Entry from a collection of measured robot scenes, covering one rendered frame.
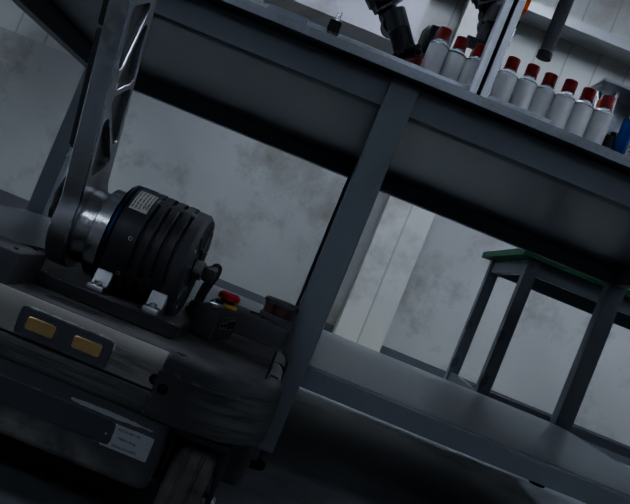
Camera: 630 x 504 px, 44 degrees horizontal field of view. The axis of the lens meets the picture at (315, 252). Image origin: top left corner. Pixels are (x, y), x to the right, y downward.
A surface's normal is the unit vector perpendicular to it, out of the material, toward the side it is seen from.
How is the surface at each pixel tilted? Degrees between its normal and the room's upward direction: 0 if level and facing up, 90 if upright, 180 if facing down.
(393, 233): 90
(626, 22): 90
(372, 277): 90
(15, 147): 90
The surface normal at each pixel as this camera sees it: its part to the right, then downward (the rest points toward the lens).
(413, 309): 0.00, -0.02
